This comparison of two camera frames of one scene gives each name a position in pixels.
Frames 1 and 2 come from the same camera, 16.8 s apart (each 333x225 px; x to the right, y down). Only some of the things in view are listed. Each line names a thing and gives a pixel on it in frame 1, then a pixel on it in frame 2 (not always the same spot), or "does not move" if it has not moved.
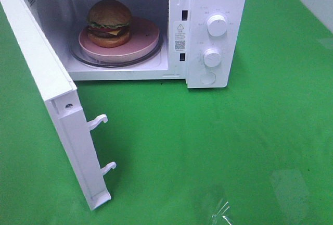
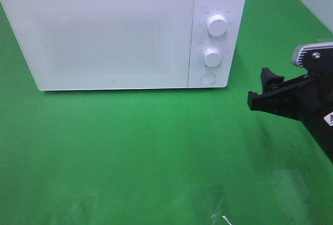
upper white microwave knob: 217,25 does not move
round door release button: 207,78 does not move
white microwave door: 60,95 → 79,39
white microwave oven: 191,28 does not move
